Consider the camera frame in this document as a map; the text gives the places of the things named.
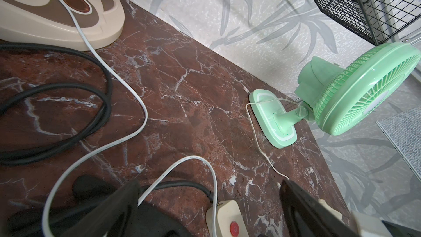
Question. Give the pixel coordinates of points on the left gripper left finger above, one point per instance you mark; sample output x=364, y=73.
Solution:
x=116, y=215

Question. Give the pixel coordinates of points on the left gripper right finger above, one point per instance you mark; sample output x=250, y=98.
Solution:
x=305, y=217

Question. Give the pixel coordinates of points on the black work glove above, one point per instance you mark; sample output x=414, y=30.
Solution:
x=92, y=191

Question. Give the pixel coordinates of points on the beige red power strip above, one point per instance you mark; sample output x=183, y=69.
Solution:
x=229, y=220

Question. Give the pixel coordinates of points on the green desk fan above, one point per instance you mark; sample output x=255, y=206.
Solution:
x=336, y=99

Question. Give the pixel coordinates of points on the beige desk fan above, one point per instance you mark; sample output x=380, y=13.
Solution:
x=52, y=22

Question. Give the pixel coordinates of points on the cream leather glove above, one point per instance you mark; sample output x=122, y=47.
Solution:
x=334, y=212

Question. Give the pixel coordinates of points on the white mesh basket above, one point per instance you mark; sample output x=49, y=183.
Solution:
x=403, y=130

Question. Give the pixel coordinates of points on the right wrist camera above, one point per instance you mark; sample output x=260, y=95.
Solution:
x=368, y=226

